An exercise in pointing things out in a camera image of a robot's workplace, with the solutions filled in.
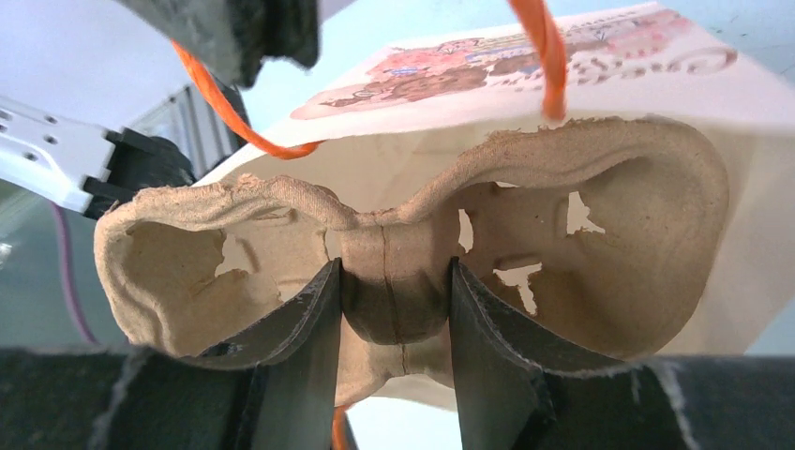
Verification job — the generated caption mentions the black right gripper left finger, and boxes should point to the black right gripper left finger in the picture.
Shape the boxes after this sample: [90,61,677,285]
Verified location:
[184,259,342,449]

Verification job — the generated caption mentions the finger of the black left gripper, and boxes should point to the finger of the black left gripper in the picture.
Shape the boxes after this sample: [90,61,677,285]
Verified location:
[120,0,320,88]

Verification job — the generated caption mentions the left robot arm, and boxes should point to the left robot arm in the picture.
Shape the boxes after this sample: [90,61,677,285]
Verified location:
[1,1,321,219]

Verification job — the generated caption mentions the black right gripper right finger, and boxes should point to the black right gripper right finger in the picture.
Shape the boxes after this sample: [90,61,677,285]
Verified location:
[449,260,634,449]

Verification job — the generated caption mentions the paper bag orange handles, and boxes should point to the paper bag orange handles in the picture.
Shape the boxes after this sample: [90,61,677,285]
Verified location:
[138,6,794,404]

